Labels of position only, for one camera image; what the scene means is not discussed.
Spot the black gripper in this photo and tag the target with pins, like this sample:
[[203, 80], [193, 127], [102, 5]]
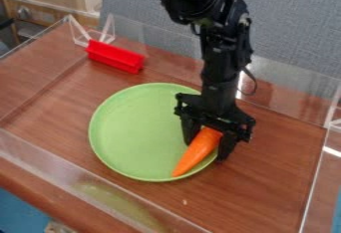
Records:
[[195, 116]]

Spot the orange toy carrot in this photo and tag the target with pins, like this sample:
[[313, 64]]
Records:
[[198, 150]]

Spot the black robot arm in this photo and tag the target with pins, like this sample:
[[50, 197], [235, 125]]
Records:
[[221, 22]]

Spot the green round plate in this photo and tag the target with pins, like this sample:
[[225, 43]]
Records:
[[134, 131]]

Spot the red plastic block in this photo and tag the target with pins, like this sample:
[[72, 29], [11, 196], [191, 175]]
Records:
[[115, 57]]

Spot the clear acrylic enclosure wall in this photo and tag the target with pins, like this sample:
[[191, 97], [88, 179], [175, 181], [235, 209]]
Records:
[[252, 194]]

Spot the clear acrylic triangular bracket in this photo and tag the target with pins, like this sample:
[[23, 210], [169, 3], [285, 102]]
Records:
[[82, 35]]

